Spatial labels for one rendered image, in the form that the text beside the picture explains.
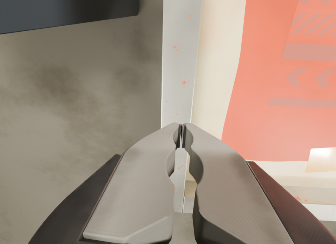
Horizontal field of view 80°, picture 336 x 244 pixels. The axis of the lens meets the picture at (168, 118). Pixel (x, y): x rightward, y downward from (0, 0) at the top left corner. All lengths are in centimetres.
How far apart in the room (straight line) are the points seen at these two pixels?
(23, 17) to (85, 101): 112
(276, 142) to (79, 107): 131
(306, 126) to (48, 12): 43
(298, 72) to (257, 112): 7
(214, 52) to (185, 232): 208
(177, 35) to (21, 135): 170
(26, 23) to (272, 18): 32
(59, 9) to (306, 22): 37
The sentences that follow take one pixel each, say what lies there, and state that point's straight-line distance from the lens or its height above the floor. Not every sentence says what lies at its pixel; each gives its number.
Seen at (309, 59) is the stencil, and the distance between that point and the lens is 30.
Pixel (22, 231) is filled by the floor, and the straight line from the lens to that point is 279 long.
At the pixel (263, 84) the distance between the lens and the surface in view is 29.
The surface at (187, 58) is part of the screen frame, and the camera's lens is 22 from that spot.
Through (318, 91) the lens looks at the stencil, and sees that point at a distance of 33.
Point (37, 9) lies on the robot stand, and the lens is 39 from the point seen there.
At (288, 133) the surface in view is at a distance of 34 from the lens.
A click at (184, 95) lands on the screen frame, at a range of 24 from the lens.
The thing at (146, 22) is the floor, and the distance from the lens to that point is 122.
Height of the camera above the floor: 121
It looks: 62 degrees down
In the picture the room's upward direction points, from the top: 175 degrees counter-clockwise
